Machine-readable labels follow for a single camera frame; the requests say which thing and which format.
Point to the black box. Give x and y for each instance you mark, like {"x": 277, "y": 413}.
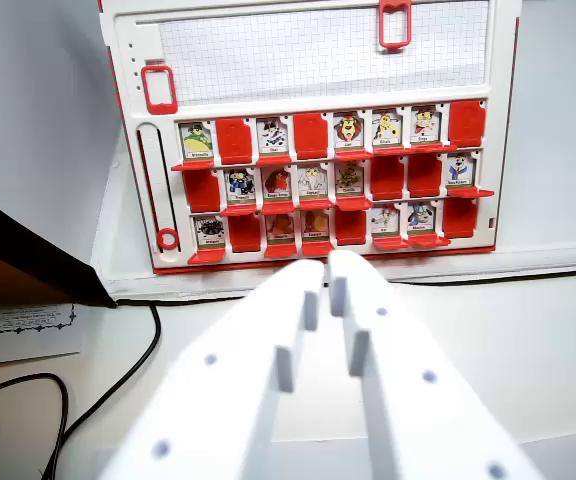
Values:
{"x": 28, "y": 250}

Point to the red question mark flap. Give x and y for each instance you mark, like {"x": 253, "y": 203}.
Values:
{"x": 316, "y": 203}

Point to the white printed paper sheet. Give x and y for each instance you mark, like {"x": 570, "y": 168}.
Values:
{"x": 23, "y": 340}

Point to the red and white game board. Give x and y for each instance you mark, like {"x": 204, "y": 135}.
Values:
{"x": 318, "y": 75}

